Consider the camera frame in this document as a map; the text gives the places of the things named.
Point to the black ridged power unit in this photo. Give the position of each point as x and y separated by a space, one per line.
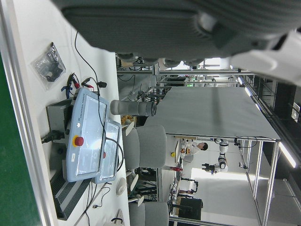
70 197

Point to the grey office chair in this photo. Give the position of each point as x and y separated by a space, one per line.
152 214
150 146

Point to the black monitor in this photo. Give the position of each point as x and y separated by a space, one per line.
190 209

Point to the white computer mouse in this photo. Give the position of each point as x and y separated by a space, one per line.
121 186

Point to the large blue teach pendant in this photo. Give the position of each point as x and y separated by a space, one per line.
89 131

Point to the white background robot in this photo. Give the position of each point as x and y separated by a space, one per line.
222 162

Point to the clear plastic parts bag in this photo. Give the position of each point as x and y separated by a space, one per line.
47 66

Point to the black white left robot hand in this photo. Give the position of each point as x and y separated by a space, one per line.
152 28

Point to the grey bottle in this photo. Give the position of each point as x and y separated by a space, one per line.
131 107

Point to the dark grey metal box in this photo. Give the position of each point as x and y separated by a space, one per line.
57 115

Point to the person in white shirt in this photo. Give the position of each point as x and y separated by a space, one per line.
194 148

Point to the small blue teach pendant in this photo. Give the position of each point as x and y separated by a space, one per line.
110 146

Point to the green conveyor belt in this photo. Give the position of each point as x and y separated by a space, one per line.
11 141

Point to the grey canopy panel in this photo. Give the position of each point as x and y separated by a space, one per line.
211 113

